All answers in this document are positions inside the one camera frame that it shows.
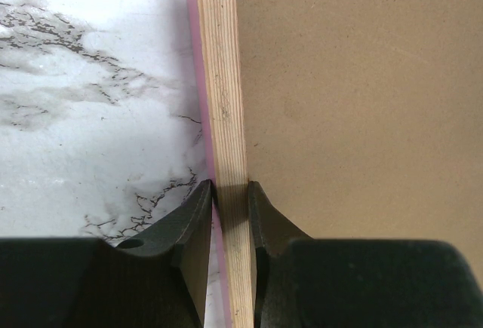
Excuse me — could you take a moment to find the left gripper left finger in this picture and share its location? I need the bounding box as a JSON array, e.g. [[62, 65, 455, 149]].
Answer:
[[1, 180, 212, 327]]

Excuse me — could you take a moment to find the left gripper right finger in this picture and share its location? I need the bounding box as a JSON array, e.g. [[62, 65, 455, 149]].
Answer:
[[248, 182, 482, 327]]

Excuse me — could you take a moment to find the pink picture frame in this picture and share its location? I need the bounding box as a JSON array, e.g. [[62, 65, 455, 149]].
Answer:
[[187, 0, 482, 327]]

